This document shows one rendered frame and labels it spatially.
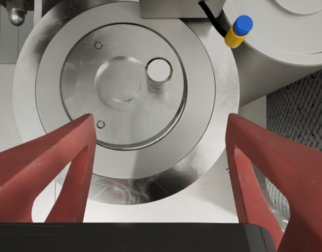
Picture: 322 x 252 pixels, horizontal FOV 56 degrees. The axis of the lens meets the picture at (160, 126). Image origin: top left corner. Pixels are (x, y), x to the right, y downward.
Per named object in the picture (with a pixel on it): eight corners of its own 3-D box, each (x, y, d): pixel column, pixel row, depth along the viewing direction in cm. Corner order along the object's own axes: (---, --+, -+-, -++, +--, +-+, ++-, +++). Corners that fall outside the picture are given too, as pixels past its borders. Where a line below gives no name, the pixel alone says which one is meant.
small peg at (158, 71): (143, 56, 15) (172, 55, 15) (146, 70, 18) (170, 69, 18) (145, 84, 15) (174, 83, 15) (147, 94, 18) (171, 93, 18)
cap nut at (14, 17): (22, -5, 52) (22, 21, 51) (31, 5, 55) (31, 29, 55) (1, -5, 51) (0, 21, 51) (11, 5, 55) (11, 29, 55)
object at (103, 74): (56, 23, 18) (184, 18, 18) (66, 35, 20) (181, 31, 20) (59, 150, 17) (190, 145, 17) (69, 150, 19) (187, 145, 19)
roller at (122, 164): (226, 12, 20) (204, 191, 19) (187, 88, 45) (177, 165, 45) (49, -11, 20) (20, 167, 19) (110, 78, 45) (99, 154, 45)
